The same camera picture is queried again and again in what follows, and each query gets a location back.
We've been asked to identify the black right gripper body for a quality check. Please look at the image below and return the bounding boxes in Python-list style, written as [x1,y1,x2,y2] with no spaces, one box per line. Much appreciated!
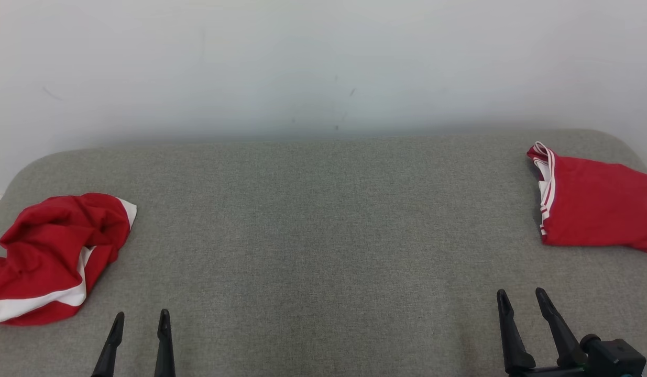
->
[504,365,591,377]

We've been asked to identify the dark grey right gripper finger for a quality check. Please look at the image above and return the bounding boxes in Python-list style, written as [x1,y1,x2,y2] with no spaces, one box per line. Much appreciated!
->
[535,287,587,367]
[496,290,536,375]

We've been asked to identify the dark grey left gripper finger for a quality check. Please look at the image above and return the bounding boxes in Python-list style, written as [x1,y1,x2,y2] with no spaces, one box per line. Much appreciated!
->
[91,312,125,377]
[155,309,176,377]

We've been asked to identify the red shorts white stripe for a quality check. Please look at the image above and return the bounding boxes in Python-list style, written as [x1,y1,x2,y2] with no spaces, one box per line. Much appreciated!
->
[0,193,137,326]

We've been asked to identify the red Bulls jersey white sleeves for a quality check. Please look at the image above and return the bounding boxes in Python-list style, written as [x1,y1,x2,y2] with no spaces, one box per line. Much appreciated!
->
[527,141,647,256]

